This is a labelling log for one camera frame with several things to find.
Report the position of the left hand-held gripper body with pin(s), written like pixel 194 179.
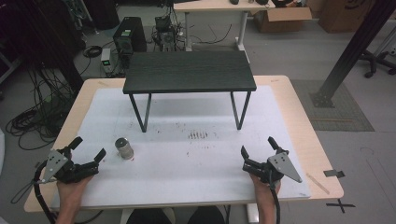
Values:
pixel 77 171

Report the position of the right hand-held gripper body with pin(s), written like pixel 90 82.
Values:
pixel 267 171

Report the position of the small metal can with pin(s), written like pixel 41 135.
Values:
pixel 124 150

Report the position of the person's right hand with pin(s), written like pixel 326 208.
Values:
pixel 264 190

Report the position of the person's left hand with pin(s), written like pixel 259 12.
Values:
pixel 71 191

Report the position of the white table mat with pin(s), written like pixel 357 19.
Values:
pixel 193 168

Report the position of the black tape piece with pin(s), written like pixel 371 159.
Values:
pixel 333 173

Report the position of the grey floor mat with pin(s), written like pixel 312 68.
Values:
pixel 348 115

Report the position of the small grey power supply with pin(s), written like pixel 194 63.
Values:
pixel 106 59

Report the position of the person's legs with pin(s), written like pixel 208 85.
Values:
pixel 174 216

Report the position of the black desk shelf riser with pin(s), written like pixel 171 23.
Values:
pixel 190 71

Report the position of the black computer tower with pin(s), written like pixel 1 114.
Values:
pixel 130 34

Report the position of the open cardboard box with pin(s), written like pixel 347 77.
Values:
pixel 281 19

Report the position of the black office chair base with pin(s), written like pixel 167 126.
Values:
pixel 375 63

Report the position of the closed cardboard box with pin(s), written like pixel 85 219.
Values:
pixel 342 15

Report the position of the light wooden desk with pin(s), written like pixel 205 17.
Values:
pixel 214 5

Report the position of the black metal frame post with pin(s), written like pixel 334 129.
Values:
pixel 355 49

